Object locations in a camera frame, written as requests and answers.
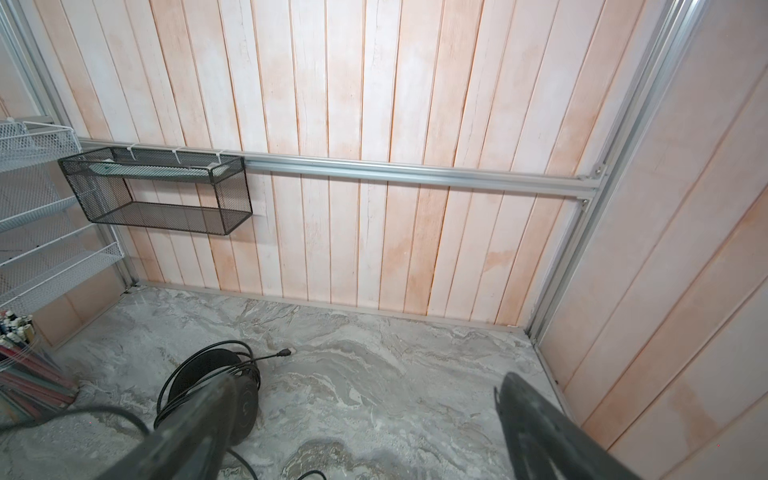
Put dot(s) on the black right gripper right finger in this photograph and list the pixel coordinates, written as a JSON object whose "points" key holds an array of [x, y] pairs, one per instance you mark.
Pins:
{"points": [[543, 443]]}

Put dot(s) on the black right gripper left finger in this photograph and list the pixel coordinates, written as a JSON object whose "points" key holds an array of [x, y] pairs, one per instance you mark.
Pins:
{"points": [[190, 444]]}

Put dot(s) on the small black wired headphones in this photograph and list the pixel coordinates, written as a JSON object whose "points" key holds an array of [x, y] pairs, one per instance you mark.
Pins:
{"points": [[135, 421]]}

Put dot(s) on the clear cup of pencils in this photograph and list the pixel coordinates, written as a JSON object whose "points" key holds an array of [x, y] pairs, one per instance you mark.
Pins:
{"points": [[33, 385]]}

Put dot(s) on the papers in black basket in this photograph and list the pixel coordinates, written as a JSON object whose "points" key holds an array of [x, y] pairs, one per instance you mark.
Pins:
{"points": [[169, 173]]}

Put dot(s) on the white wire mesh wall shelf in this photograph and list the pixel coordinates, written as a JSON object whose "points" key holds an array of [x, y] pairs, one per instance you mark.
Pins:
{"points": [[48, 247]]}

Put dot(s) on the black wire mesh wall basket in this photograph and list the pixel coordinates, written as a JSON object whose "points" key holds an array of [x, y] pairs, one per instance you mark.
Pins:
{"points": [[216, 207]]}

